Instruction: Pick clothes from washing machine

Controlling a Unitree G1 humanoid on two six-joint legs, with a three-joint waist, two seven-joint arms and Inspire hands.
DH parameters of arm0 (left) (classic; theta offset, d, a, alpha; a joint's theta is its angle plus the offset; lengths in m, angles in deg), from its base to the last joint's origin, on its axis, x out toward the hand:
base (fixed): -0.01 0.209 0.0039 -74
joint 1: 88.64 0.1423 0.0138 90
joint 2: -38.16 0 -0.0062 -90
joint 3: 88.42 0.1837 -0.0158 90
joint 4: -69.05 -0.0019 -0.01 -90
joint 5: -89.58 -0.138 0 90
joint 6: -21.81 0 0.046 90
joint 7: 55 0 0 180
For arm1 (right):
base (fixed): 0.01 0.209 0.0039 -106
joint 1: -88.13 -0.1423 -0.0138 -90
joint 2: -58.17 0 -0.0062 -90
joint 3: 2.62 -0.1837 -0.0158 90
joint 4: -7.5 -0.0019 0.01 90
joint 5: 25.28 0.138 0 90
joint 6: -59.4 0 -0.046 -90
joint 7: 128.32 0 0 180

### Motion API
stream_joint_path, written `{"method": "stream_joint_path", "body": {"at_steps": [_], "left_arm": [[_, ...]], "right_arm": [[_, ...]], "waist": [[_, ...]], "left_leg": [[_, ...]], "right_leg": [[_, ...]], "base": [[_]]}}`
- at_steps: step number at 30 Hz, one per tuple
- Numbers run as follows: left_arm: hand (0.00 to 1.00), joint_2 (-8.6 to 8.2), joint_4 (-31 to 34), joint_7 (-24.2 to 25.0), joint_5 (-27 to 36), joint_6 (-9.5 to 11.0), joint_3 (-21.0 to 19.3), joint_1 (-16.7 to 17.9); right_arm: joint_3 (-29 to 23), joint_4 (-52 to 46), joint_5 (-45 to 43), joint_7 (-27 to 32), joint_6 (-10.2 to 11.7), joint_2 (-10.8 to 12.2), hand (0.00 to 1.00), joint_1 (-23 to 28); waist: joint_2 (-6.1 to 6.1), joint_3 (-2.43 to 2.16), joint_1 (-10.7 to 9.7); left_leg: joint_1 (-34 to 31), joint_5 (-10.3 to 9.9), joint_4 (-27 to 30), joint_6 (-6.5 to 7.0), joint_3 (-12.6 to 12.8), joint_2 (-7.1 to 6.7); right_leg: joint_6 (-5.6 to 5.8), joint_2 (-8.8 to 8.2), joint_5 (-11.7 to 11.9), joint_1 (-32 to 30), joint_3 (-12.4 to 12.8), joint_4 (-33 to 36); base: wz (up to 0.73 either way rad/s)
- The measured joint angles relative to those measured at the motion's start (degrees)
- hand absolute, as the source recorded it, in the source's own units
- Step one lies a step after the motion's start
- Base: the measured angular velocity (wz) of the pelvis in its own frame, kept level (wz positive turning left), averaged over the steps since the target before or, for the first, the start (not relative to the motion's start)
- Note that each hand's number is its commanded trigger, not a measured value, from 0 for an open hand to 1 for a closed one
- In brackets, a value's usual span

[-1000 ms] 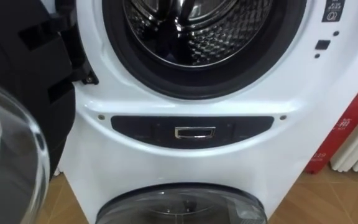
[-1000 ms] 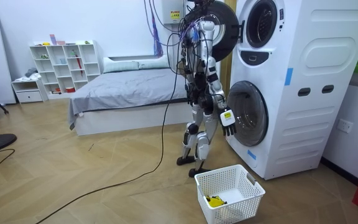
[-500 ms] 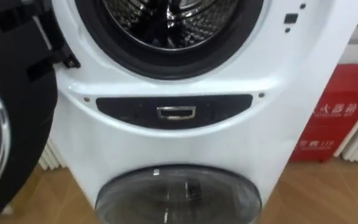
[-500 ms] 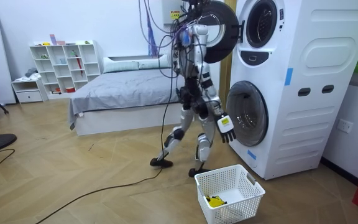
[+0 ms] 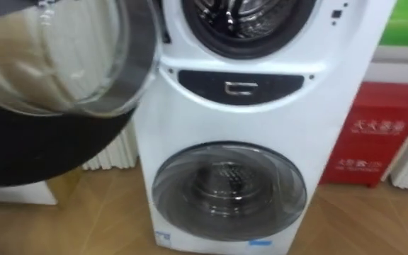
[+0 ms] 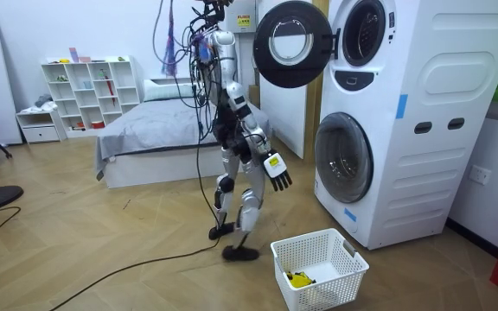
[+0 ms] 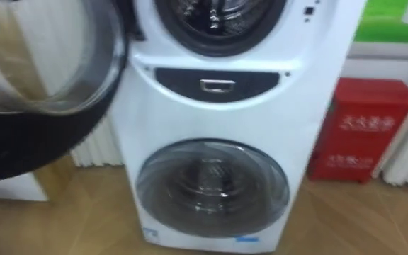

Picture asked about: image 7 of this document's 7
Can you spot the red fire equipment box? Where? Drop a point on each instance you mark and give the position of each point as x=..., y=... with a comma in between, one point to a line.
x=360, y=131

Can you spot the green wall poster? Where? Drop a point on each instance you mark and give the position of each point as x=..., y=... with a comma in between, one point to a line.
x=384, y=25

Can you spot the white washing machine tower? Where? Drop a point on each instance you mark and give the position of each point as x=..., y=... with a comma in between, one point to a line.
x=225, y=117

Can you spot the round glass washing machine door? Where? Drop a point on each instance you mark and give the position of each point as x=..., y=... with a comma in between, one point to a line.
x=30, y=141

